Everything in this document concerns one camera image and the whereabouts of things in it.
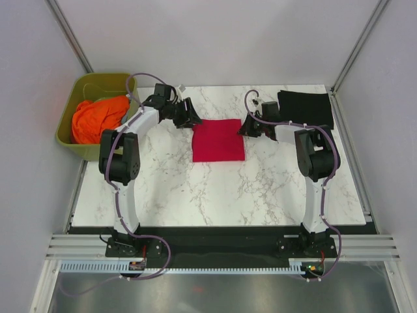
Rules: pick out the magenta red t shirt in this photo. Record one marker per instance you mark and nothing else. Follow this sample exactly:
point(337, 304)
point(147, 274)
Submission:
point(218, 141)

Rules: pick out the orange t shirt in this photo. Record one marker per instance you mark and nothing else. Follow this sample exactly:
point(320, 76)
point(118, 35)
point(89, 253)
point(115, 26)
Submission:
point(92, 118)

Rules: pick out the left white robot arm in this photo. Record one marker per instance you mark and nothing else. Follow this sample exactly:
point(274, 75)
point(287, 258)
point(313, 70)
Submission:
point(119, 159)

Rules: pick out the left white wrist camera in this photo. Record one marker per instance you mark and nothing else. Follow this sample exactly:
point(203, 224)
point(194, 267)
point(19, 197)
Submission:
point(180, 90)

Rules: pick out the aluminium frame post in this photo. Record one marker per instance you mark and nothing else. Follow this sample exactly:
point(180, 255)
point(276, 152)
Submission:
point(364, 36)
point(69, 34)

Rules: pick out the right aluminium frame post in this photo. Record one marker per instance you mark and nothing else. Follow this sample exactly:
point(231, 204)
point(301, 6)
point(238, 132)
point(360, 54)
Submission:
point(364, 36)

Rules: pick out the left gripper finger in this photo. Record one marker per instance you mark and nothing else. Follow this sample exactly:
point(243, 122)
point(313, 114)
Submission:
point(192, 116)
point(185, 125)

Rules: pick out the left aluminium frame post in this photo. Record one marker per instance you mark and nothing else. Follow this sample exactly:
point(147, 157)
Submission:
point(69, 34)

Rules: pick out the white slotted cable duct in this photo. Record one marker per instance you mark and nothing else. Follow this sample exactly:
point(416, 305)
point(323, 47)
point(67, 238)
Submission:
point(128, 267)

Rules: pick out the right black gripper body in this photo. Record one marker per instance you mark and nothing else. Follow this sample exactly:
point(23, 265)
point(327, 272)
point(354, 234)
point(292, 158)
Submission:
point(260, 124)

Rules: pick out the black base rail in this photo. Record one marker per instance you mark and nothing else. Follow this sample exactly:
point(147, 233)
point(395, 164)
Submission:
point(246, 245)

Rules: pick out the olive green plastic bin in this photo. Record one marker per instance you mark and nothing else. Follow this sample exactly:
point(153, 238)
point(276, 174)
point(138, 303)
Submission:
point(93, 86)

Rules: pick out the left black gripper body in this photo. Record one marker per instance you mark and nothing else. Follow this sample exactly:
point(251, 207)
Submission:
point(176, 111)

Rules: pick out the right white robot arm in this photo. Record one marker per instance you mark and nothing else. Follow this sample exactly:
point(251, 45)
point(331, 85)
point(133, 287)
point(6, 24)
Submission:
point(316, 154)

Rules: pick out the folded black t shirt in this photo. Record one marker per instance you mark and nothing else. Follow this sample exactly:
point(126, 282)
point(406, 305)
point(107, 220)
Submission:
point(309, 108)

